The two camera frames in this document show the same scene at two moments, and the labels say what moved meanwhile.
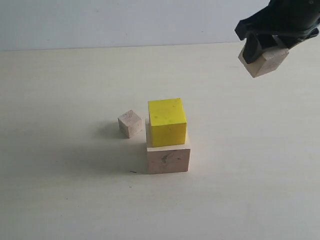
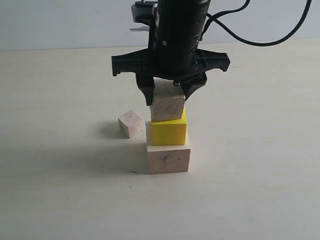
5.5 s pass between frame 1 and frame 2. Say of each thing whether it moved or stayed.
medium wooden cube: moved
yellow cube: stayed
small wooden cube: stayed
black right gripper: moved
